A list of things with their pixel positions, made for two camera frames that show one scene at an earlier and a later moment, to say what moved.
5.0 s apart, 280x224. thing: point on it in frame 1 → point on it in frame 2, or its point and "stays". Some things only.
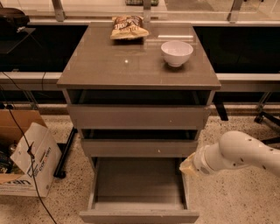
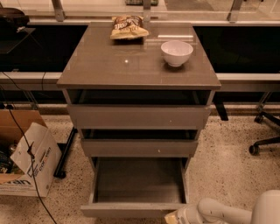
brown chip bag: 128,27 stays
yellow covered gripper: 199,162 → 187,215
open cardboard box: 17,148 stays
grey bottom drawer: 138,190 stays
